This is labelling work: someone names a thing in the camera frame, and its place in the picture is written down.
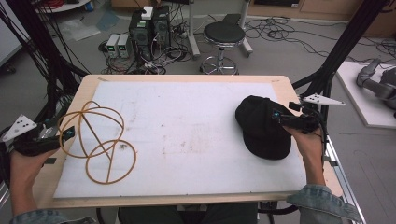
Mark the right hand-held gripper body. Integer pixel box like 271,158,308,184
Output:
280,92,347,135

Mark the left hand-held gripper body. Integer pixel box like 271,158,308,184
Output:
1,114,64,157

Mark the black baseball cap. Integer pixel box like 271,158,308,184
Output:
234,94,294,161

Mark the person's left hand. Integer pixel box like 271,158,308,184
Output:
8,147,61,189

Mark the person's right hand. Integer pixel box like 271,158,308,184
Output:
282,125,325,163

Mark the light wooden table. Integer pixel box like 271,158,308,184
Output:
32,74,344,210

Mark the white platform board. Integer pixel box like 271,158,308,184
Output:
335,61,396,130

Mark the black metal stand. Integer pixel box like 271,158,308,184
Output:
291,0,394,101
0,0,90,125

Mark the white foam mat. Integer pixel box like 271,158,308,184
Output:
52,80,308,199

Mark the black round stool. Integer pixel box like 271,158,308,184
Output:
199,21,248,76

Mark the grey power supply unit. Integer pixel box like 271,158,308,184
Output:
105,33,121,59
117,33,131,59

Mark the black computer tower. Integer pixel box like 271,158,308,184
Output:
151,5,172,51
128,9,154,63

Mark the small white box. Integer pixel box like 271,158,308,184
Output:
140,6,154,21

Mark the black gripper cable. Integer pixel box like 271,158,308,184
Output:
309,106,331,150

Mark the aluminium rail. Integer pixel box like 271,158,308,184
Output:
322,139,368,224

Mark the tangle of black floor cables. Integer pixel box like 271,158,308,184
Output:
244,16,396,64

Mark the tangle of cables by computers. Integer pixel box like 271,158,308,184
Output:
98,18,194,76

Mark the white metal stand frame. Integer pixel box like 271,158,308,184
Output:
185,0,254,61

